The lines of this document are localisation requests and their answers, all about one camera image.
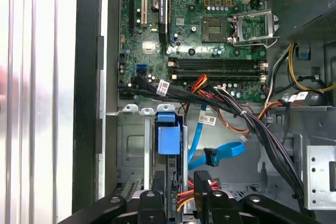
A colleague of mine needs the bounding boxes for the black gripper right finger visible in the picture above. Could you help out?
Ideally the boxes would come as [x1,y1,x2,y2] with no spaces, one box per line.
[193,170,320,224]

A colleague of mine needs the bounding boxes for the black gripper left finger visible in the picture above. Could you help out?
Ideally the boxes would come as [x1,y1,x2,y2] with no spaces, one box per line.
[56,170,168,224]

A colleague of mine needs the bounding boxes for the red yellow disk power wire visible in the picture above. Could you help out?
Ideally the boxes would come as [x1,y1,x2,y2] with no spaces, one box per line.
[177,178,222,212]

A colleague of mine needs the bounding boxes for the hard disk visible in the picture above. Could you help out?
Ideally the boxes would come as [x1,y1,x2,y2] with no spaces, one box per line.
[154,111,190,224]

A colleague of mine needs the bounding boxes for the metal disk bay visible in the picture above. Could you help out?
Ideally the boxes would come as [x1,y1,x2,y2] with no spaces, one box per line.
[117,104,190,224]

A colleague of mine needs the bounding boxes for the black RAM slot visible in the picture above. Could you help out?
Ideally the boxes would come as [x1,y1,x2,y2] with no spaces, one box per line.
[169,68,268,76]
[167,57,268,63]
[171,74,268,82]
[167,62,268,69]

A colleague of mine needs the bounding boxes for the black expansion slot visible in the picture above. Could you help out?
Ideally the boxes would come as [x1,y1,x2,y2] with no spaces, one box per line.
[129,0,136,33]

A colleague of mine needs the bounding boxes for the beige expansion slot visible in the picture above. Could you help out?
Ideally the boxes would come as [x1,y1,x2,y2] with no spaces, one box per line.
[140,0,148,28]

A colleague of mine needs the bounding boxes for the grey metal drive cage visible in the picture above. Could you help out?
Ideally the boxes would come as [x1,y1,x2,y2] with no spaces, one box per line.
[306,144,336,211]

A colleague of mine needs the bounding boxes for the blue data port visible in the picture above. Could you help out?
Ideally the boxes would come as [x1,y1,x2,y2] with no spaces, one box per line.
[135,62,148,76]

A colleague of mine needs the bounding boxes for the black PC case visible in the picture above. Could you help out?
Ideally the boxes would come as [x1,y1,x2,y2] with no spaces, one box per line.
[72,0,336,224]

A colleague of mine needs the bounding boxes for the silver square chip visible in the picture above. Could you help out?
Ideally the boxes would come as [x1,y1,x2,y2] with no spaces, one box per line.
[142,41,156,55]

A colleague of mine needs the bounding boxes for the locking lever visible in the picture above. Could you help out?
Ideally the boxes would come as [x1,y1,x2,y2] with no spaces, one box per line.
[230,35,279,49]

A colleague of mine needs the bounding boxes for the CPU socket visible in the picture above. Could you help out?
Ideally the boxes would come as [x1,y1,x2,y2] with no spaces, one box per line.
[201,17,228,43]

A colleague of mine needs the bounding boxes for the blue plastic clip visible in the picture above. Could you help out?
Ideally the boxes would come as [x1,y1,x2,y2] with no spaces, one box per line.
[298,41,312,60]

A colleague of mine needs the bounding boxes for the green motherboard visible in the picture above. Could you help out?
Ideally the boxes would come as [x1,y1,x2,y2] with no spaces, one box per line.
[118,0,269,103]

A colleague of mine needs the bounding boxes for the metal socket cover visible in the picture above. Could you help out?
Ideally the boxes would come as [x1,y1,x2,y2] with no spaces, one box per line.
[232,9,279,43]

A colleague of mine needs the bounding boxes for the black graphics card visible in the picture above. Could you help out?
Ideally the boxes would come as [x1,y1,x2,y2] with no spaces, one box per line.
[158,0,172,44]

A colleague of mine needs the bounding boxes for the blue data wire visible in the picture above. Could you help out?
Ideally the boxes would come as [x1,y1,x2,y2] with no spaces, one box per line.
[187,102,247,172]

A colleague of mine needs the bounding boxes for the black cable bundle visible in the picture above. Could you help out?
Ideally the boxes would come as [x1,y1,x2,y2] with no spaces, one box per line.
[118,75,308,209]

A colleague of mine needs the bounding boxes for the red orange wire bundle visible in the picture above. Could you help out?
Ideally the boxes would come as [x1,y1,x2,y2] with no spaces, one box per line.
[187,74,208,95]

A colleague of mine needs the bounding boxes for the yellow black power wires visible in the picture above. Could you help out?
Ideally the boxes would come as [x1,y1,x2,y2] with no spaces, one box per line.
[265,41,336,104]

